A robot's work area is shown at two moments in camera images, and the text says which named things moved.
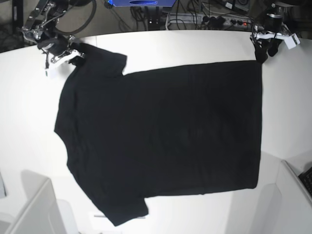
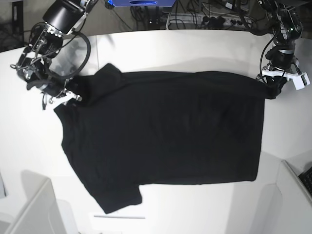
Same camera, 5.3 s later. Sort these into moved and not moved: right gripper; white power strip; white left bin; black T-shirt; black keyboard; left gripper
Moved: black T-shirt; right gripper; left gripper
Not moved: white power strip; black keyboard; white left bin
